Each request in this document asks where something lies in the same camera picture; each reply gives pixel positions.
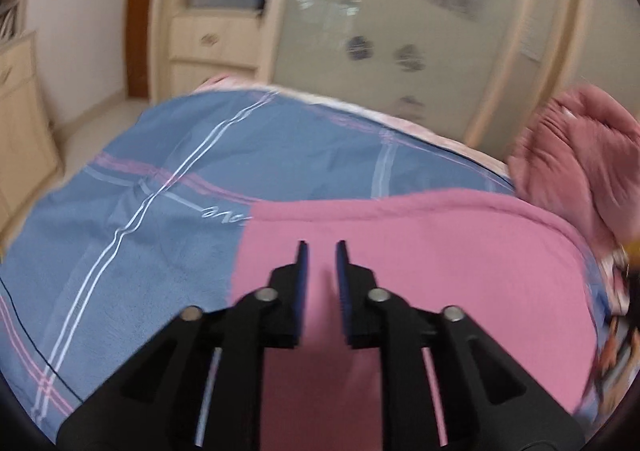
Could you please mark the wardrobe with frosted doors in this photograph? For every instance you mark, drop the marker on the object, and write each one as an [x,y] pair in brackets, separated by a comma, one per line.
[350,6]

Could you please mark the beige wooden cabinet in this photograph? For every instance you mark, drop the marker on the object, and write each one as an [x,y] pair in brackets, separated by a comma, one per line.
[25,131]

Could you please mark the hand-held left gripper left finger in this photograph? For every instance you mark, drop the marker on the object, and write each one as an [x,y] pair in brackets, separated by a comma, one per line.
[299,291]

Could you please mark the beige wooden drawer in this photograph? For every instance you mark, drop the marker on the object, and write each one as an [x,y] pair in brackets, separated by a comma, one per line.
[210,78]
[215,38]

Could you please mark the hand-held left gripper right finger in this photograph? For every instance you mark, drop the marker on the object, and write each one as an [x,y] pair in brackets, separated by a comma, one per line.
[344,291]

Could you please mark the blue plaid bed sheet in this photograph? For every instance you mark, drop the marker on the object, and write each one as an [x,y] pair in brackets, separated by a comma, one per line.
[125,211]

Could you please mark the crumpled pink cloth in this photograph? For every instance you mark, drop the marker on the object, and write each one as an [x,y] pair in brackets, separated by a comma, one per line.
[575,151]

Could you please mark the pink towel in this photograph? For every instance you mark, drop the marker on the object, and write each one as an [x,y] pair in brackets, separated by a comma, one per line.
[425,256]

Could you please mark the dark patterned cloth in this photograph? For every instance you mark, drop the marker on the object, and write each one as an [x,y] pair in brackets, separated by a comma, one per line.
[612,356]

